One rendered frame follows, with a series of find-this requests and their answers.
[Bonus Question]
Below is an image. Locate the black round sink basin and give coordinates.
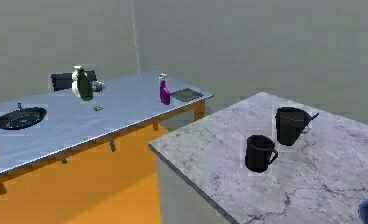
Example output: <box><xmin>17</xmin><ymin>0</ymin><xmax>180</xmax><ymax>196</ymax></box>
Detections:
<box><xmin>0</xmin><ymin>106</ymin><xmax>48</xmax><ymax>131</ymax></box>

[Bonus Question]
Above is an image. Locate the purple spray bottle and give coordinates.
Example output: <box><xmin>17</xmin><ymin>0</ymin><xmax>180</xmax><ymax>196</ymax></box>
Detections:
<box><xmin>159</xmin><ymin>73</ymin><xmax>172</xmax><ymax>106</ymax></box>

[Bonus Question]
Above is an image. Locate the dark green bottle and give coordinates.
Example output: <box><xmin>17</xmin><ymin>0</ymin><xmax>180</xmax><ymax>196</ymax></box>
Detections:
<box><xmin>76</xmin><ymin>67</ymin><xmax>94</xmax><ymax>102</ymax></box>

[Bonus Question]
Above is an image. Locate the orange cabinet with grey worktop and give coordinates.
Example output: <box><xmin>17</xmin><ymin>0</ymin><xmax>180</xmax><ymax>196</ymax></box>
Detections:
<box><xmin>0</xmin><ymin>70</ymin><xmax>215</xmax><ymax>224</ymax></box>

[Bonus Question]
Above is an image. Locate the dark flat square board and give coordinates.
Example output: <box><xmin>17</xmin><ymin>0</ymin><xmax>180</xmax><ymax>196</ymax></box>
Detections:
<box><xmin>170</xmin><ymin>87</ymin><xmax>205</xmax><ymax>103</ymax></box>

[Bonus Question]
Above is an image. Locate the black jug with spout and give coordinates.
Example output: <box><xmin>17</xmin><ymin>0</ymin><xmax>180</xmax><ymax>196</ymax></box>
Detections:
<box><xmin>274</xmin><ymin>106</ymin><xmax>320</xmax><ymax>147</ymax></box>

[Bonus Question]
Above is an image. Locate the black mug with handle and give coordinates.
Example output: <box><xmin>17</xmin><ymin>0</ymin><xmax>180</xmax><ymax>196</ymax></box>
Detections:
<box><xmin>244</xmin><ymin>134</ymin><xmax>280</xmax><ymax>174</ymax></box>

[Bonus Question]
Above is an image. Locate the grey marble counter island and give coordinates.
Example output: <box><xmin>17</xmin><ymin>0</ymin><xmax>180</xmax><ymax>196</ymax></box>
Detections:
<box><xmin>147</xmin><ymin>91</ymin><xmax>368</xmax><ymax>224</ymax></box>

